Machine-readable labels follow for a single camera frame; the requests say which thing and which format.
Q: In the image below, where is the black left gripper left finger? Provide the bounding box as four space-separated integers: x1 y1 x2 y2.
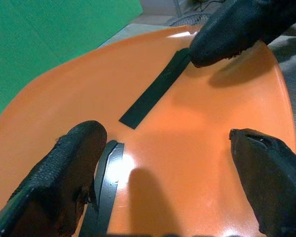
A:
0 120 108 237

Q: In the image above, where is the black tape strip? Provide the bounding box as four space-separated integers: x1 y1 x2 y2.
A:
118 47 191 130
78 140 125 236

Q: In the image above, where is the grey woven cloth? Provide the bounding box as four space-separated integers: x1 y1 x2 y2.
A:
267 23 296 158

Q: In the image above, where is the orange plastic plate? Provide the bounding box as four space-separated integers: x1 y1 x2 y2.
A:
0 24 296 237

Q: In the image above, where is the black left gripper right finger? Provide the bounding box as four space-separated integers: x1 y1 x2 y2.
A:
228 128 296 237

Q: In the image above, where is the green screen panel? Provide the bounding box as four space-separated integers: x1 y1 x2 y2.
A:
0 0 145 124

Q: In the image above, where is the round wire fan guard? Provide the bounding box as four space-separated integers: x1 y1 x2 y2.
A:
169 12 212 27

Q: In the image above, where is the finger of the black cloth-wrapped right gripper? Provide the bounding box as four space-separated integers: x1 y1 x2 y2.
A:
188 0 296 68

